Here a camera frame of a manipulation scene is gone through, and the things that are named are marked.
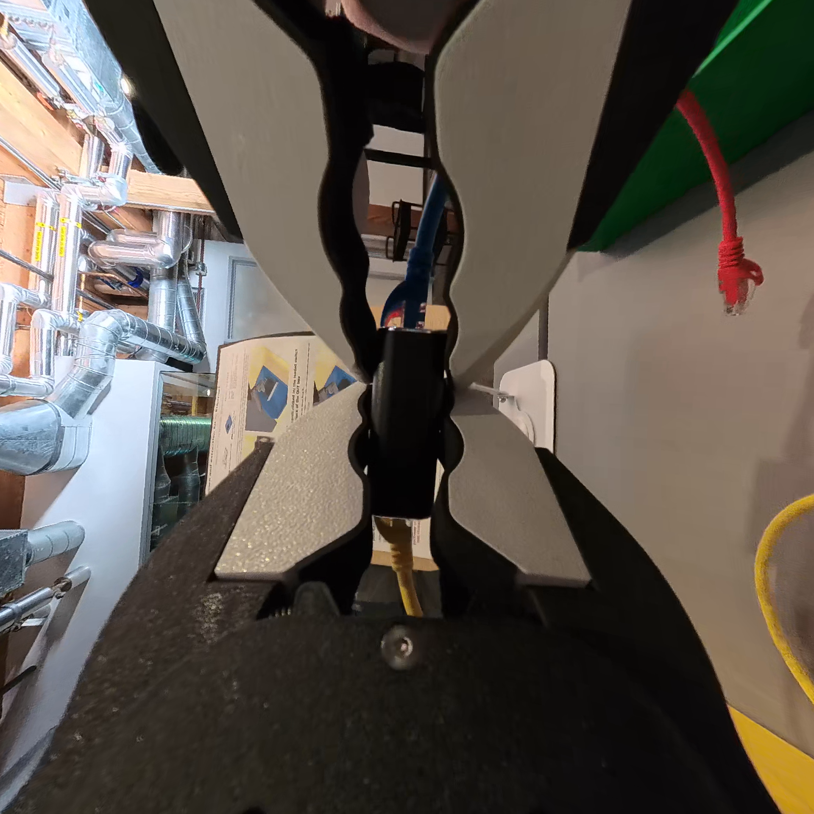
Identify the yellow plastic bin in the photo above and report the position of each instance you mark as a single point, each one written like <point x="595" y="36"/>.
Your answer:
<point x="782" y="769"/>

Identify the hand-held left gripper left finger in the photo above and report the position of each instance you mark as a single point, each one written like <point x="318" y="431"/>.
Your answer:
<point x="299" y="502"/>

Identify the wide rectangular metal duct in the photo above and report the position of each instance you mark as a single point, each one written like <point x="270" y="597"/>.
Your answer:
<point x="51" y="540"/>

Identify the black ethernet splitter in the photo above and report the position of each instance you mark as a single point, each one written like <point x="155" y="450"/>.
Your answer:
<point x="407" y="420"/>

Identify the person's right hand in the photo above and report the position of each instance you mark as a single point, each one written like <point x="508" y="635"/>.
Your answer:
<point x="394" y="22"/>

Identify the silver insulated pipe bundle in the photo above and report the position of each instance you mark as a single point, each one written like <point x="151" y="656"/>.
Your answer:
<point x="67" y="254"/>

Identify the green plastic bin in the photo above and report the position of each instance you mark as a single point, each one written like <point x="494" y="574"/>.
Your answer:
<point x="731" y="127"/>

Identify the instruction sheet on board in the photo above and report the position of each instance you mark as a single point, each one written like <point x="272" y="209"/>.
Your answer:
<point x="267" y="381"/>

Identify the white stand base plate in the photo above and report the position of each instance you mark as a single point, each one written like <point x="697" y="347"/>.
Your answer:
<point x="534" y="394"/>

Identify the long rectangular metal duct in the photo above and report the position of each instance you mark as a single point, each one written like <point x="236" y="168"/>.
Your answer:
<point x="82" y="44"/>

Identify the clear bracket metal cylinder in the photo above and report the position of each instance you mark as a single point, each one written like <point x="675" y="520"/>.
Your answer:
<point x="38" y="601"/>

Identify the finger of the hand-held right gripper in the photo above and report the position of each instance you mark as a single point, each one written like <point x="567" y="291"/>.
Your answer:
<point x="267" y="127"/>
<point x="521" y="127"/>

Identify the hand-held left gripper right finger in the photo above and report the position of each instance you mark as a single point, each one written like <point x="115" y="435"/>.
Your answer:
<point x="515" y="509"/>

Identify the round spiral metal duct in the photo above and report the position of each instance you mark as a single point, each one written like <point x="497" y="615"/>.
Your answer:
<point x="89" y="356"/>

